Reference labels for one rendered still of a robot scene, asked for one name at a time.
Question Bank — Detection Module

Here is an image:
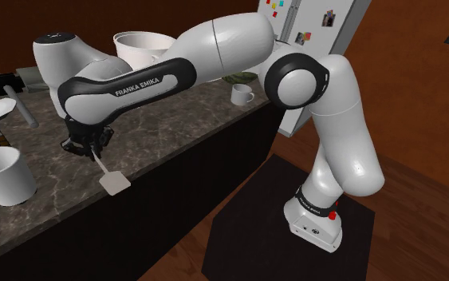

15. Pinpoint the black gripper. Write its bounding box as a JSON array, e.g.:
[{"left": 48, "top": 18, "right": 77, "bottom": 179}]
[{"left": 61, "top": 116, "right": 116, "bottom": 159}]

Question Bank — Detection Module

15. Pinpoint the white spatula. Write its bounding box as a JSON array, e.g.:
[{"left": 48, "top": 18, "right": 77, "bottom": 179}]
[{"left": 90, "top": 149, "right": 132, "bottom": 196}]

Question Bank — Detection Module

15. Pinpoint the grey rod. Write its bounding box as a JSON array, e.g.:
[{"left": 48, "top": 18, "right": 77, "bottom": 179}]
[{"left": 2, "top": 85, "right": 40, "bottom": 129}]

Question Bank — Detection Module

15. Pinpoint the grey-green box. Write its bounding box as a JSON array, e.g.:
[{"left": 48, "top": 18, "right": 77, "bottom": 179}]
[{"left": 15, "top": 65, "right": 50, "bottom": 94}]

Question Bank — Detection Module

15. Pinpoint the white tapered cup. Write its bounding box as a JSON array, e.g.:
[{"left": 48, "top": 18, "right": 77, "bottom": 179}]
[{"left": 0, "top": 145, "right": 38, "bottom": 208}]

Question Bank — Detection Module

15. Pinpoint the black box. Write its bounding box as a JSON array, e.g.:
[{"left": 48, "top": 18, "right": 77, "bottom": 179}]
[{"left": 0, "top": 72, "right": 26, "bottom": 97}]

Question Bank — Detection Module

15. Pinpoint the large white bowl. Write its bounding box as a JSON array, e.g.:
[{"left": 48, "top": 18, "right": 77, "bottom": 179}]
[{"left": 112, "top": 30, "right": 178, "bottom": 71}]

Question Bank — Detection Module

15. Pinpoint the white mug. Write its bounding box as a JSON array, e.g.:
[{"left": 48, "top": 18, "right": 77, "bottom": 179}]
[{"left": 230, "top": 83, "right": 256, "bottom": 107}]

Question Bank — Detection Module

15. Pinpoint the dark green plate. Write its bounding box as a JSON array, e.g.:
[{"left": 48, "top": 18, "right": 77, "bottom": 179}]
[{"left": 221, "top": 71, "right": 260, "bottom": 85}]

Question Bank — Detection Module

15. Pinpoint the black robot stand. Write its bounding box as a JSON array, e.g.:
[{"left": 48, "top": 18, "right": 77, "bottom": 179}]
[{"left": 201, "top": 152, "right": 376, "bottom": 281}]

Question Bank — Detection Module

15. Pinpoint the white refrigerator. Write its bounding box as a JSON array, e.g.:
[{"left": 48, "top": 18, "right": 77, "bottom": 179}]
[{"left": 256, "top": 0, "right": 372, "bottom": 138}]

